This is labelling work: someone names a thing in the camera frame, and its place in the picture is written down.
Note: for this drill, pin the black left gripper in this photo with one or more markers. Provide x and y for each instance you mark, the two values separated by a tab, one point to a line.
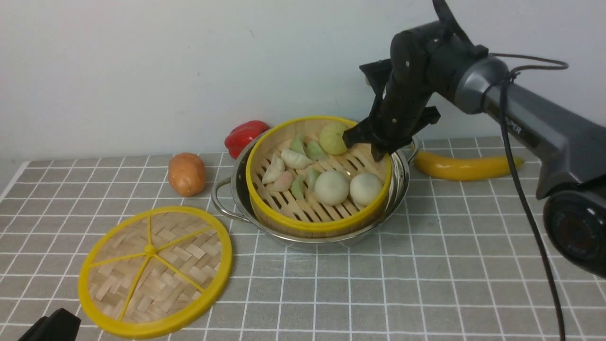
61	325

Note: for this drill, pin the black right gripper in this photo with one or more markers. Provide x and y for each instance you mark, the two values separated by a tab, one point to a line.
425	60

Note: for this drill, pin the bamboo steamer basket yellow rim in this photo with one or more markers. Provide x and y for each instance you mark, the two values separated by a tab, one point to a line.
308	217

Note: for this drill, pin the woven bamboo steamer lid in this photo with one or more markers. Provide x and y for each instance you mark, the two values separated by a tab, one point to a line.
156	272

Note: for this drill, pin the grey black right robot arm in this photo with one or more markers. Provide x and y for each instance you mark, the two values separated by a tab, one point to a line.
570	147

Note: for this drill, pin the green dumpling top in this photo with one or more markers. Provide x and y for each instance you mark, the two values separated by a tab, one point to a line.
297	144

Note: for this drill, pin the green dumpling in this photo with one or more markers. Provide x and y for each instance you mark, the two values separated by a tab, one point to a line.
314	151
297	144
297	187

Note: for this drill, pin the stainless steel pot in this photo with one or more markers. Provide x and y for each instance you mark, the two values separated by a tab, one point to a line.
401	161

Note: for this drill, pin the yellow-green round bun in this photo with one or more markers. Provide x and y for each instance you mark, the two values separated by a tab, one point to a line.
331	138

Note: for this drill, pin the white round bun right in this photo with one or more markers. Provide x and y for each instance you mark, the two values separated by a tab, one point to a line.
364	188

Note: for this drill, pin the white round bun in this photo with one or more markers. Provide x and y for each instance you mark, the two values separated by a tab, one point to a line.
364	188
332	188

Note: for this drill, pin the green dumpling right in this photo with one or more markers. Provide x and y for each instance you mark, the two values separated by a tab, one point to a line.
314	151

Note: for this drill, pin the white round bun left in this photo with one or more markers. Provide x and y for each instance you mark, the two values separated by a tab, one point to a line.
332	188

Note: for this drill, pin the yellow banana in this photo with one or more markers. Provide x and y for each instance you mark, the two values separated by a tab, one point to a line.
461	169

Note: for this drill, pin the white dumpling centre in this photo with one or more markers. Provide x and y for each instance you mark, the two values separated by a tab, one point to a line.
295	160

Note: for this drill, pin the white dumpling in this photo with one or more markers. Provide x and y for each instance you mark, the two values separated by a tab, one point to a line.
275	169
295	160

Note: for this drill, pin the green dumpling lower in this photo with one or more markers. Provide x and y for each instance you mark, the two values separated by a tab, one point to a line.
297	187

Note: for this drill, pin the white dumpling upper left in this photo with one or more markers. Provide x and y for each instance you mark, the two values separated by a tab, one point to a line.
275	169

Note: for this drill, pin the pink dumpling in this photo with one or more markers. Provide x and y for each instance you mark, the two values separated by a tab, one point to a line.
282	183

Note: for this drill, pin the red bell pepper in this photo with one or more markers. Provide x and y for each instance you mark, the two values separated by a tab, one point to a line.
242	135

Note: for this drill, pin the grey checked tablecloth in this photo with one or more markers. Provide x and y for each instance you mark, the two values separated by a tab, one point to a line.
456	262

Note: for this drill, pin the brown potato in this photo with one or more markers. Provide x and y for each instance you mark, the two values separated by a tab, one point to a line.
187	174

